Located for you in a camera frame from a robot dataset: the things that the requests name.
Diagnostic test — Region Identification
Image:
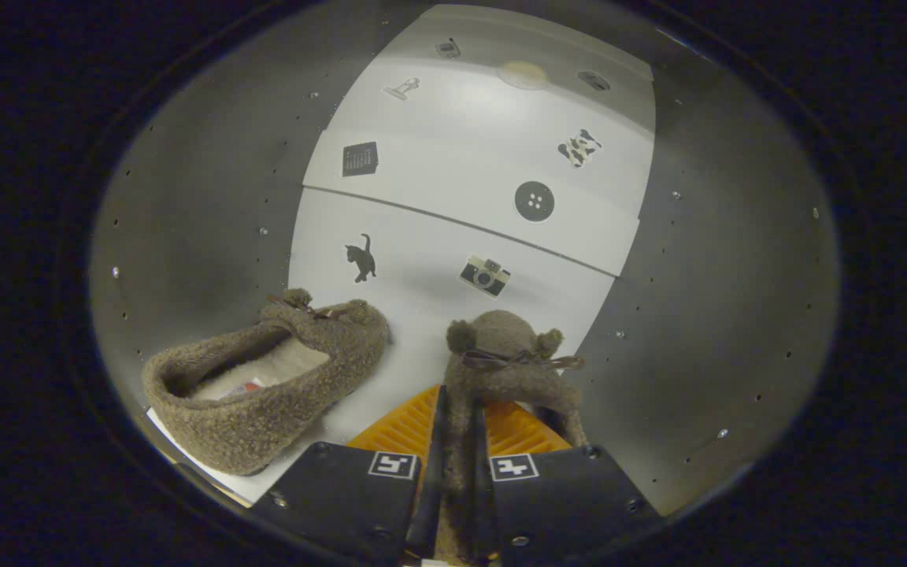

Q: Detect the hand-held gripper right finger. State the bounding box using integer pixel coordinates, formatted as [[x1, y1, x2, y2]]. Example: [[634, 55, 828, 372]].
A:
[[469, 400, 665, 567]]

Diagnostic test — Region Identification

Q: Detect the dark grey shoe cabinet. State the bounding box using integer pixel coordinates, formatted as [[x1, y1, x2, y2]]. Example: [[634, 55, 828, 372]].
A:
[[90, 4, 842, 521]]

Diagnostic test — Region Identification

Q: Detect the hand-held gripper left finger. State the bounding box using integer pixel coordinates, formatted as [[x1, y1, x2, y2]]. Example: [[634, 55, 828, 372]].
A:
[[249, 384, 448, 567]]

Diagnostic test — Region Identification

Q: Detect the brown fuzzy shoe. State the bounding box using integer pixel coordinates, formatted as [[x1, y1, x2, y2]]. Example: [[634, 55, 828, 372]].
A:
[[142, 288, 390, 476], [434, 309, 590, 564]]

